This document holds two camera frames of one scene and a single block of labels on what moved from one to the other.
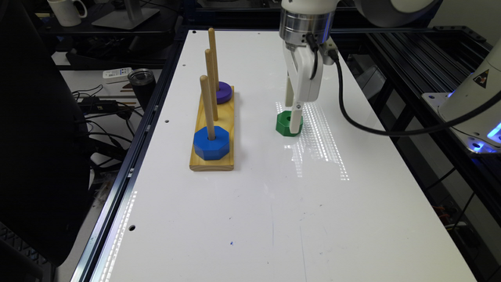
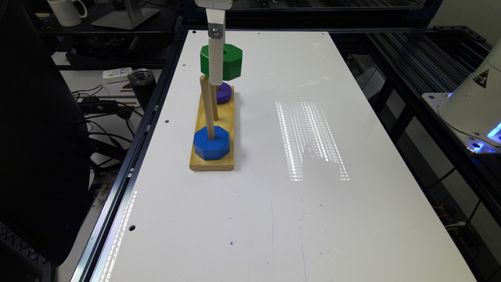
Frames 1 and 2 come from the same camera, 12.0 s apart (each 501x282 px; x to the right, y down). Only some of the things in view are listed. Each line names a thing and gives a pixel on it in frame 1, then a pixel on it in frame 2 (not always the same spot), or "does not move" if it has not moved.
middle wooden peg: x=212 y=84 does not move
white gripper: x=304 y=76 -> x=215 y=11
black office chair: x=45 y=168 does not move
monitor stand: x=129 y=18 does not move
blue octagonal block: x=210 y=150 does not move
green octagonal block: x=282 y=124 -> x=232 y=61
